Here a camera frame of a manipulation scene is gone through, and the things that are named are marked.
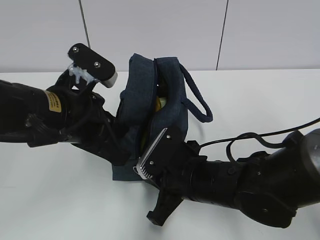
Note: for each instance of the dark blue lunch bag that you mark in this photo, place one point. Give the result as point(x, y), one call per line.
point(164, 77)

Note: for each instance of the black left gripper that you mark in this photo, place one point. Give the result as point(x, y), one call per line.
point(91, 128)

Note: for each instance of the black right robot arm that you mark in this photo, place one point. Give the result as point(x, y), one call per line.
point(268, 188)

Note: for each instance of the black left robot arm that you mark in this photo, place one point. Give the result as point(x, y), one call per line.
point(59, 114)

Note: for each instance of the yellow pear-shaped fruit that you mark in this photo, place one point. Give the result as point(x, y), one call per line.
point(145, 135)

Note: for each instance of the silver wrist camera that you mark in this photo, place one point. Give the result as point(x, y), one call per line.
point(90, 66)
point(159, 152)

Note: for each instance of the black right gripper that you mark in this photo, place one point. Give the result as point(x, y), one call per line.
point(175, 182)

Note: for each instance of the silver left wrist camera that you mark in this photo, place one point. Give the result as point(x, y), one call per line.
point(90, 66)

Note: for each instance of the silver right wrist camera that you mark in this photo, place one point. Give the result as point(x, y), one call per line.
point(159, 152)

